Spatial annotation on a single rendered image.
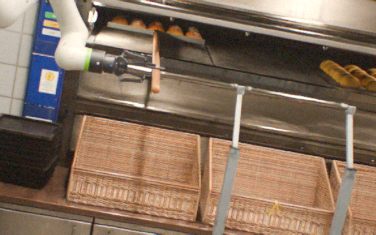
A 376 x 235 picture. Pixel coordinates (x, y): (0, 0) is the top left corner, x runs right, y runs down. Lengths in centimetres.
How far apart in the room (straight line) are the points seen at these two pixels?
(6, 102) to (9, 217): 67
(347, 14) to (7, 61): 158
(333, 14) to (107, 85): 109
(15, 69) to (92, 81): 35
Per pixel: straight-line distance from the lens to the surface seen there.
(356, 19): 408
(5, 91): 408
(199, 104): 403
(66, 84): 404
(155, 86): 304
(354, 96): 413
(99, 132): 402
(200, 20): 383
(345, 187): 359
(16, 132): 370
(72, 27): 346
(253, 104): 407
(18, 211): 364
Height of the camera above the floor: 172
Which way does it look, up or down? 11 degrees down
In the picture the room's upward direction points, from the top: 11 degrees clockwise
